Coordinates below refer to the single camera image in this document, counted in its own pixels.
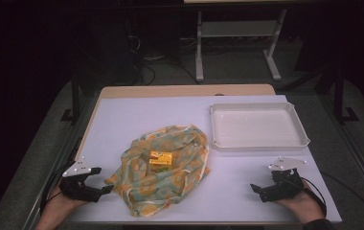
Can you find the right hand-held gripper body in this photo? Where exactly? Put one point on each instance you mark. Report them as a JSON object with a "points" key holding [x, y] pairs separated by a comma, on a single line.
{"points": [[284, 183]]}

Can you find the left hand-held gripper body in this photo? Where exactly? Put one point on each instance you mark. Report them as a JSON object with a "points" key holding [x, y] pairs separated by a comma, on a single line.
{"points": [[76, 185]]}

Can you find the orange green patterned cloth bag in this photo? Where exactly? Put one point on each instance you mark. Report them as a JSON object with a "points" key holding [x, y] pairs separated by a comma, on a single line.
{"points": [[157, 179]]}

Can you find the yellow box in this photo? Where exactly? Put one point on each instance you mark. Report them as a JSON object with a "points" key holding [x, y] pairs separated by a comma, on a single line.
{"points": [[161, 158]]}

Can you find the person's left hand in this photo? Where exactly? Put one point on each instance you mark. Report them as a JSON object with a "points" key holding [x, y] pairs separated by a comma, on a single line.
{"points": [[62, 202]]}

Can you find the person's right hand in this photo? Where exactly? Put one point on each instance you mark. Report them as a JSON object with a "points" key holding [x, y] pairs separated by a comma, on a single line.
{"points": [[301, 204]]}

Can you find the white table mat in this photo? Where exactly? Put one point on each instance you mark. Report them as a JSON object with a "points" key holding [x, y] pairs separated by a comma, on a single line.
{"points": [[234, 179]]}

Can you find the white plastic tray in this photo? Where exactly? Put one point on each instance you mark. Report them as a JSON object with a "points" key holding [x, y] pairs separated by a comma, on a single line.
{"points": [[258, 127]]}

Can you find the black metal stand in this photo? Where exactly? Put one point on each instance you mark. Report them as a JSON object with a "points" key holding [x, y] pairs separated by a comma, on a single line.
{"points": [[73, 99], [341, 96]]}

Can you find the white metal desk frame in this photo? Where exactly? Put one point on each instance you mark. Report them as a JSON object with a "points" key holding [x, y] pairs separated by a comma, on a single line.
{"points": [[234, 30]]}

